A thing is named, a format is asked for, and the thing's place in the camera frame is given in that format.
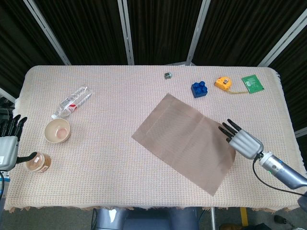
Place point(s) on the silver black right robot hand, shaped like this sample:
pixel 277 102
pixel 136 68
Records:
pixel 247 146

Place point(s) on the cream plastic bowl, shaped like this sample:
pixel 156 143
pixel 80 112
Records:
pixel 54 134

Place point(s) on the yellow tape measure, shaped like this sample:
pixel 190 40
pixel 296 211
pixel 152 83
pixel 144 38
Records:
pixel 223 82

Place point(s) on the metal table leg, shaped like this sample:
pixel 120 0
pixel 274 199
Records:
pixel 212 219

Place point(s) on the clear plastic water bottle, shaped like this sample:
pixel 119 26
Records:
pixel 72 103

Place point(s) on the brown cloth mat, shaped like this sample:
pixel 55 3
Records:
pixel 182 139

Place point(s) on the clear jar with brown contents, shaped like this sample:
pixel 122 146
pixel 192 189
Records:
pixel 37 163

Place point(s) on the green circuit board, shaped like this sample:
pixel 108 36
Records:
pixel 253 83

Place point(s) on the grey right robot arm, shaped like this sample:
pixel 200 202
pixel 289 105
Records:
pixel 283 170

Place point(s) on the beige checked tablecloth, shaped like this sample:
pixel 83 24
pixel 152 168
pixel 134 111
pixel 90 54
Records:
pixel 108 155

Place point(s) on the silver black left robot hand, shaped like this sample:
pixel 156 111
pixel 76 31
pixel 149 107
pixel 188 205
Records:
pixel 7 151

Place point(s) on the dark folding partition screen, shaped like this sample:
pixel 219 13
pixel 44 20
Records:
pixel 163 28

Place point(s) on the grey robot torso base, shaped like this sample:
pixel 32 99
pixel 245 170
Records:
pixel 148 220

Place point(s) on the blue toy building block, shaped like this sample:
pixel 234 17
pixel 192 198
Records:
pixel 199 90

